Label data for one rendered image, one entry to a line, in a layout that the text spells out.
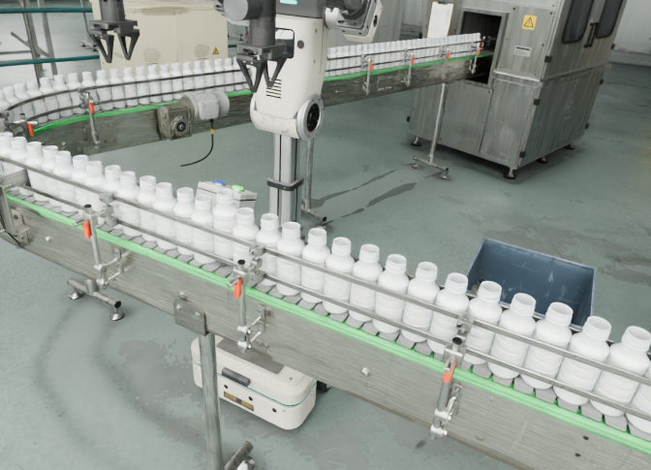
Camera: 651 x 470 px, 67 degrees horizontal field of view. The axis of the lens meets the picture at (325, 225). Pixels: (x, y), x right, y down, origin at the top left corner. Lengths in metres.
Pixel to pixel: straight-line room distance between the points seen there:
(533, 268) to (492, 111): 3.19
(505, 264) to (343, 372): 0.69
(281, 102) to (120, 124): 1.03
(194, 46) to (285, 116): 3.65
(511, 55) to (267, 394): 3.46
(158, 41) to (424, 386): 4.43
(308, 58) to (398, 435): 1.47
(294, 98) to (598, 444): 1.21
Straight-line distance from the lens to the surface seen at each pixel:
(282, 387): 1.95
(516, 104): 4.57
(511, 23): 4.56
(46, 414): 2.38
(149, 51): 5.04
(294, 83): 1.62
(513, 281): 1.62
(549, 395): 1.02
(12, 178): 1.62
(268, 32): 1.13
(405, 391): 1.08
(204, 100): 2.53
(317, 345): 1.11
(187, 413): 2.23
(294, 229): 1.07
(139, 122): 2.52
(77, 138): 2.42
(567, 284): 1.61
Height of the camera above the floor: 1.67
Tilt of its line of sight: 29 degrees down
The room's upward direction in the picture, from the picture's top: 4 degrees clockwise
